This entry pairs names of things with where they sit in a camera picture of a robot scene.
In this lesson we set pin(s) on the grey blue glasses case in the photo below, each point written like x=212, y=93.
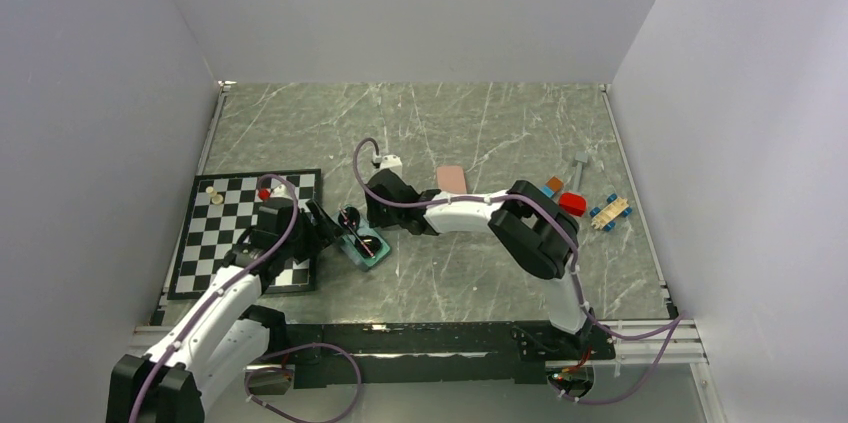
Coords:
x=364, y=251

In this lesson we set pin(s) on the grey toy hammer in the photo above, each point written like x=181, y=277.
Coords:
x=580, y=161

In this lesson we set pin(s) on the wooden toy car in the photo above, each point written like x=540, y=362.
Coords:
x=604, y=219

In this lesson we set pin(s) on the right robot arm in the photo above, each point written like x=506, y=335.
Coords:
x=539, y=235

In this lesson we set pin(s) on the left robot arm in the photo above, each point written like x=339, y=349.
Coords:
x=179, y=378

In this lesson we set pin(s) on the blue orange toy block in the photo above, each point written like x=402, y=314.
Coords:
x=552, y=187

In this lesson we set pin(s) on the black sunglasses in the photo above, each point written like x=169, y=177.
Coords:
x=361, y=234

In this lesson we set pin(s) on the pink glasses case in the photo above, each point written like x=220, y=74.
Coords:
x=451, y=179

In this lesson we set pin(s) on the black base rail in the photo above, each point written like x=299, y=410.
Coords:
x=319, y=364

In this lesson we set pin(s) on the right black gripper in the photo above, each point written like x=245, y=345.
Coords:
x=375, y=217

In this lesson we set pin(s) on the black white chessboard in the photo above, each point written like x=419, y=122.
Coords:
x=210, y=230

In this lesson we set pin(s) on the red toy block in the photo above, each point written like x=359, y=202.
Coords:
x=573, y=203

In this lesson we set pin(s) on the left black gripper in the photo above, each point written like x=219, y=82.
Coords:
x=321, y=235

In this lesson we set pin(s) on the aluminium frame rail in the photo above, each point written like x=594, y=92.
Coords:
x=662, y=344

